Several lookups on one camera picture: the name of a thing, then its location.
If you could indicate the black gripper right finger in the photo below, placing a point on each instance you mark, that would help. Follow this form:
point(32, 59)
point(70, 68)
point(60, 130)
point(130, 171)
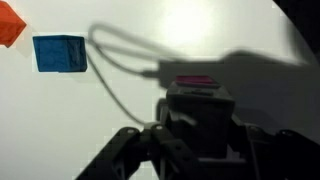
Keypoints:
point(283, 156)

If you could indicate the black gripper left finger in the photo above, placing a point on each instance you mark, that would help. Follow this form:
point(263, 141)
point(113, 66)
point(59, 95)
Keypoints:
point(150, 156)

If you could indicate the pink block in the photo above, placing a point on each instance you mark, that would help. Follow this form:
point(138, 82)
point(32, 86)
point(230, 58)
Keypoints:
point(196, 80)

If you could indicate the blue block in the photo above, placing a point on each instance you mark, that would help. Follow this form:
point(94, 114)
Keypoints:
point(58, 53)

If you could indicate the orange block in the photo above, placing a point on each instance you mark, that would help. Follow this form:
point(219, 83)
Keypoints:
point(10, 23)

